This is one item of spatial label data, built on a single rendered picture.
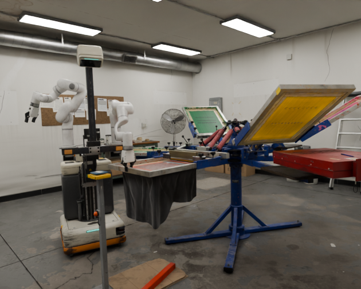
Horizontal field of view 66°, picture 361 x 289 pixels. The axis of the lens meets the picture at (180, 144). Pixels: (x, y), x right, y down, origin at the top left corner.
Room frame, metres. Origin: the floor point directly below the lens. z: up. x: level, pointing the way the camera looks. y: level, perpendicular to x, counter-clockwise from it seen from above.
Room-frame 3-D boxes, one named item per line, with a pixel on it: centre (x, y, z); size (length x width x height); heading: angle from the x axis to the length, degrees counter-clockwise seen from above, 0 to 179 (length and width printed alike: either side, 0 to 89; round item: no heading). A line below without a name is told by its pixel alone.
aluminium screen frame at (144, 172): (2.40, 0.14, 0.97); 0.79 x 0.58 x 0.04; 133
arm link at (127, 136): (2.18, 0.42, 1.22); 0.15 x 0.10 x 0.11; 21
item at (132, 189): (2.20, 0.35, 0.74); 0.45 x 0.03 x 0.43; 43
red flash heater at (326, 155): (1.74, -0.96, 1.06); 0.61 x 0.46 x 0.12; 13
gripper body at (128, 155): (2.14, 0.41, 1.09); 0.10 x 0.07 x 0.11; 133
